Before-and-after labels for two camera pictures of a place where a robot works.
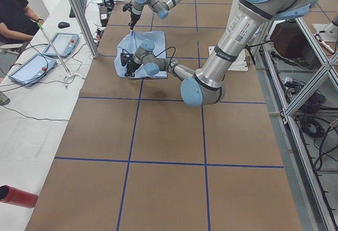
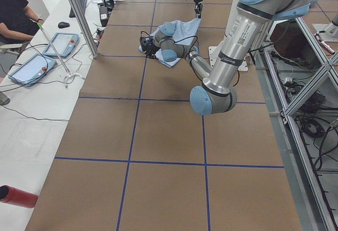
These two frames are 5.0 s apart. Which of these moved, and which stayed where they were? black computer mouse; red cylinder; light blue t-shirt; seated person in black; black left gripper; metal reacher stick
Moved: black left gripper; light blue t-shirt
Stayed: seated person in black; metal reacher stick; red cylinder; black computer mouse
